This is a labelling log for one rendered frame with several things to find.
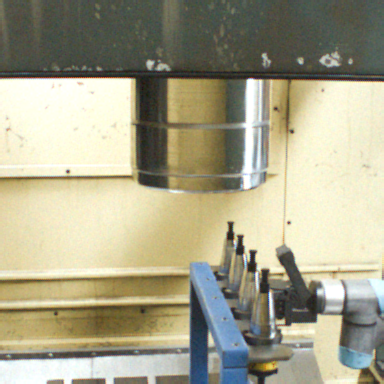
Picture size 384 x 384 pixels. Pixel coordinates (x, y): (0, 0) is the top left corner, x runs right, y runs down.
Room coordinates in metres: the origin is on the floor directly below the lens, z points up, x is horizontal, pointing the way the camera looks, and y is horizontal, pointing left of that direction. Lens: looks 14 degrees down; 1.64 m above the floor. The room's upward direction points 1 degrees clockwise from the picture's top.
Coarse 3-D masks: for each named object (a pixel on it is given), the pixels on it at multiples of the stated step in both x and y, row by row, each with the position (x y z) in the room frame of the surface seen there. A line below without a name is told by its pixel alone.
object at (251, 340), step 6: (246, 330) 1.04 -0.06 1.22; (246, 336) 1.02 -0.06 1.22; (252, 336) 1.02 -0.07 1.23; (258, 336) 1.02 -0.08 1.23; (270, 336) 1.02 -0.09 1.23; (276, 336) 1.02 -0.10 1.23; (282, 336) 1.03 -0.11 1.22; (246, 342) 1.04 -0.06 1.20; (252, 342) 1.01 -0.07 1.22; (258, 342) 1.01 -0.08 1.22; (264, 342) 1.01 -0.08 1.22; (270, 342) 1.01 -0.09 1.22; (276, 342) 1.01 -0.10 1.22
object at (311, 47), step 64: (0, 0) 0.65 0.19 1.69; (64, 0) 0.66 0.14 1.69; (128, 0) 0.67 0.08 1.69; (192, 0) 0.68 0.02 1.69; (256, 0) 0.69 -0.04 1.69; (320, 0) 0.69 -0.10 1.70; (0, 64) 0.66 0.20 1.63; (64, 64) 0.66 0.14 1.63; (128, 64) 0.67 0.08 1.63; (192, 64) 0.68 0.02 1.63; (256, 64) 0.69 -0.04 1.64; (320, 64) 0.70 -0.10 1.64
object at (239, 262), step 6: (234, 252) 1.26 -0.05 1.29; (234, 258) 1.25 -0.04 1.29; (240, 258) 1.24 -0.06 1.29; (246, 258) 1.25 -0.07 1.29; (234, 264) 1.24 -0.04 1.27; (240, 264) 1.24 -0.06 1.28; (246, 264) 1.25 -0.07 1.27; (234, 270) 1.24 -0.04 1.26; (240, 270) 1.24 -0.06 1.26; (234, 276) 1.24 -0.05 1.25; (240, 276) 1.24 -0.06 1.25; (228, 282) 1.25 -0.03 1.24; (234, 282) 1.24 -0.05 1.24; (240, 282) 1.24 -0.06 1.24; (228, 288) 1.25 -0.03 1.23; (234, 288) 1.24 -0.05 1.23
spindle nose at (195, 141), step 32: (160, 96) 0.74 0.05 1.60; (192, 96) 0.73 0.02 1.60; (224, 96) 0.73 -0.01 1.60; (256, 96) 0.75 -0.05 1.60; (160, 128) 0.74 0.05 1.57; (192, 128) 0.73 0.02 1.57; (224, 128) 0.73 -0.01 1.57; (256, 128) 0.75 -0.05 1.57; (160, 160) 0.74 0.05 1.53; (192, 160) 0.73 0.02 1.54; (224, 160) 0.73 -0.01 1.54; (256, 160) 0.75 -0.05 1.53; (192, 192) 0.73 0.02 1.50; (224, 192) 0.74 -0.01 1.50
